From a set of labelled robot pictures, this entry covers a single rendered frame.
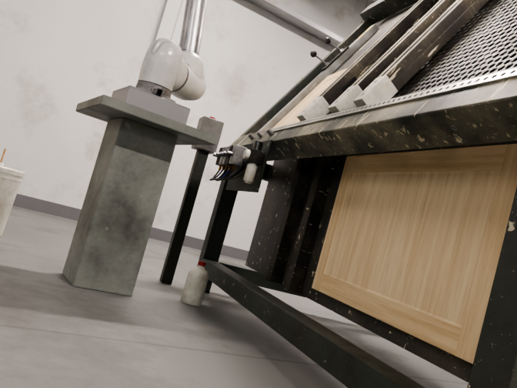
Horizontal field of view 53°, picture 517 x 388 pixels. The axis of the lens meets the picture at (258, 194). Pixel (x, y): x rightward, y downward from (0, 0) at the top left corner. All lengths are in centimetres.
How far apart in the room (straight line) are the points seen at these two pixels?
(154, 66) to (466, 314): 158
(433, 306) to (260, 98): 496
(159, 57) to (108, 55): 331
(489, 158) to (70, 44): 462
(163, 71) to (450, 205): 134
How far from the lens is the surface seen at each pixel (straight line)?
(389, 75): 182
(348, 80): 229
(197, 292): 243
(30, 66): 546
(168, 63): 232
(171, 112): 225
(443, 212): 156
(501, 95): 118
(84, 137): 548
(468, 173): 153
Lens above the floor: 43
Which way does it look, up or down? 4 degrees up
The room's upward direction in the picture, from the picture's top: 16 degrees clockwise
